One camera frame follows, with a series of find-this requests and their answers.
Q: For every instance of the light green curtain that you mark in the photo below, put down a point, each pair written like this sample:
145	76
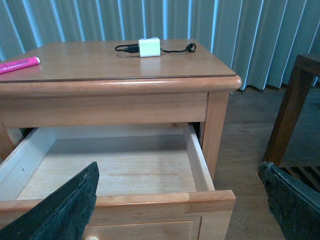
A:
258	39

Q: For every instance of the pink marker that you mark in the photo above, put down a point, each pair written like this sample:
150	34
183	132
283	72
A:
19	64

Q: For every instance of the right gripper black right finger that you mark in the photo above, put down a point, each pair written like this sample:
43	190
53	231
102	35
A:
294	205

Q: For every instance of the dark wooden furniture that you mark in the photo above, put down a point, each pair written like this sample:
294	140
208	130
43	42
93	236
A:
294	144

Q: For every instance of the white power adapter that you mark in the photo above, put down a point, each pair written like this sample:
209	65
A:
149	47

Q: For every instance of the wooden nightstand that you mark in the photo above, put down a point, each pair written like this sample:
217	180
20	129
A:
89	83

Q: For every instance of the wooden drawer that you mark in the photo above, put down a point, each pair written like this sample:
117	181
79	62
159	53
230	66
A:
154	183

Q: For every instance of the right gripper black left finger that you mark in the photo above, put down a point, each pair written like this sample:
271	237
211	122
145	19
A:
63	215

